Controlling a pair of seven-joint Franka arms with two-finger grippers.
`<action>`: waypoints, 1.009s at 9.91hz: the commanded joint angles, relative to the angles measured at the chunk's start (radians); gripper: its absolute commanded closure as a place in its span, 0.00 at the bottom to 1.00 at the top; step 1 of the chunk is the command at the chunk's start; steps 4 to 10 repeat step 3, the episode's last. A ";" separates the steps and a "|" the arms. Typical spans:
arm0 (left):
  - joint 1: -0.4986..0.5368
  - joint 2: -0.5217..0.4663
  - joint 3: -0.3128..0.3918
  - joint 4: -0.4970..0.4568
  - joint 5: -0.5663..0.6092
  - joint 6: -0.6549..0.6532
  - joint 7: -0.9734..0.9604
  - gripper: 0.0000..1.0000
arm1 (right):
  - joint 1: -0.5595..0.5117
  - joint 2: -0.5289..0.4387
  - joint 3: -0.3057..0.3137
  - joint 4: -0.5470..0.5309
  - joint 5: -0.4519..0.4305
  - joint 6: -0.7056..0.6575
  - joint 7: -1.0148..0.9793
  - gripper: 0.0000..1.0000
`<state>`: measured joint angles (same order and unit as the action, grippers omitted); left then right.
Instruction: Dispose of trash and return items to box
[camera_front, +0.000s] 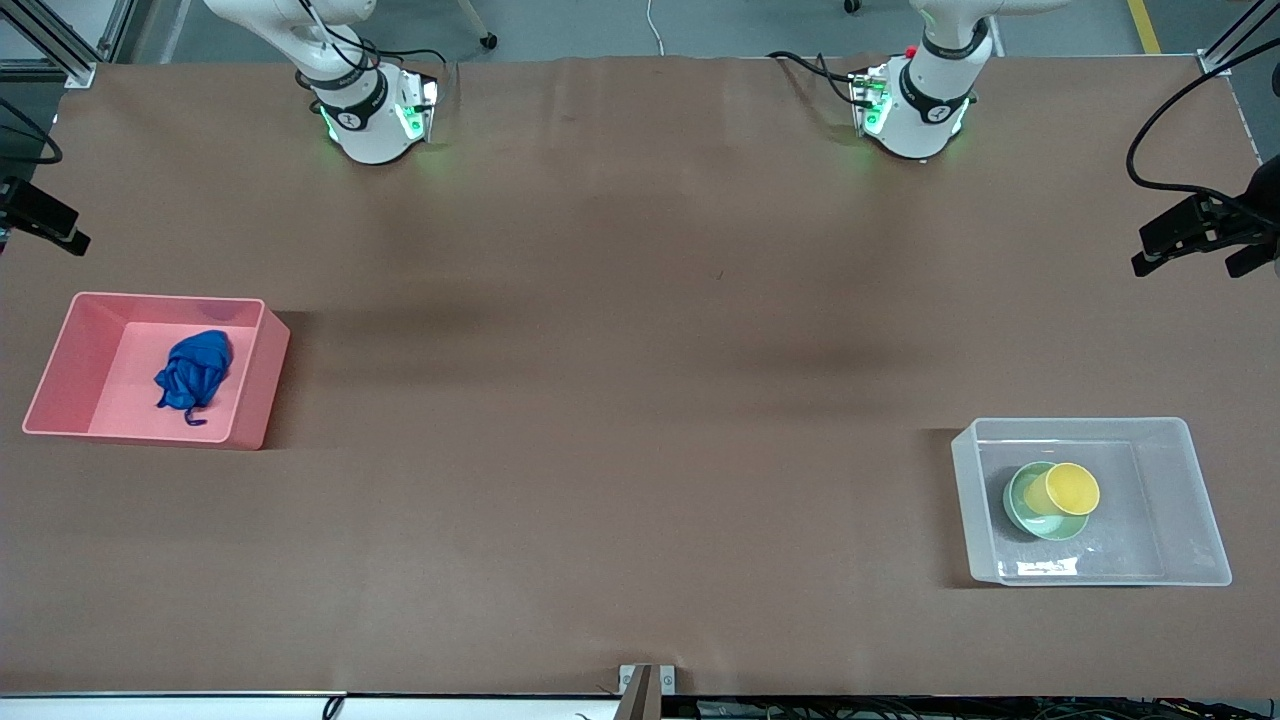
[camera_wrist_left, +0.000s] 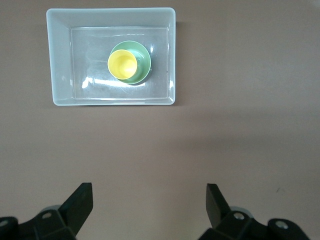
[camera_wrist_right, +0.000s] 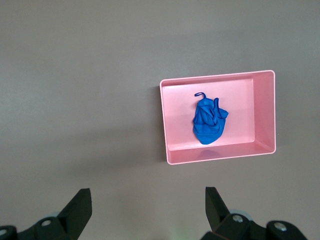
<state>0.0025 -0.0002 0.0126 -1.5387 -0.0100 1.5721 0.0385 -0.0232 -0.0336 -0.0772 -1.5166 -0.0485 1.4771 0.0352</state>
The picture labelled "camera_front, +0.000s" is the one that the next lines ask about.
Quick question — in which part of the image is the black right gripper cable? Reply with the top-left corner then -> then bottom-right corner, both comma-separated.
0,97 -> 64,167

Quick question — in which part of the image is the black arm base cable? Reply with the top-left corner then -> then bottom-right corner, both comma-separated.
767,50 -> 867,107
295,0 -> 453,111

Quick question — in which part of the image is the pink plastic bin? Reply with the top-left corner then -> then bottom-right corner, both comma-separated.
22,292 -> 292,451

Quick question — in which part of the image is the metal table edge bracket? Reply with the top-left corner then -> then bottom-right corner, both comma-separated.
618,664 -> 677,720

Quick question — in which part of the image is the black left arm base cable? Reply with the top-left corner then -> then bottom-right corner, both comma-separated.
767,50 -> 867,107

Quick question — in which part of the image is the light green bowl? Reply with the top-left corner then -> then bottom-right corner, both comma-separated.
1003,461 -> 1091,542

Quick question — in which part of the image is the blue glove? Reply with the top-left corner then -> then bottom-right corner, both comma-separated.
154,330 -> 234,427

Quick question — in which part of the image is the clear plastic box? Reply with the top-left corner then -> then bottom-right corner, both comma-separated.
950,417 -> 1233,587

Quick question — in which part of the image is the yellow plastic cup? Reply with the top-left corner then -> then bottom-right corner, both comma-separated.
1022,462 -> 1101,518

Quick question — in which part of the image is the aluminium frame post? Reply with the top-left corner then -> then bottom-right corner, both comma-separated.
0,0 -> 101,89
1198,0 -> 1280,79

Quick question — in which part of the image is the brown table cover sheet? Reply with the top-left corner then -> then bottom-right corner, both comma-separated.
0,55 -> 1280,699

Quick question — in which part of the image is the black right arm base cable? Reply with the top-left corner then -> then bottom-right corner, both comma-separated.
295,0 -> 453,111

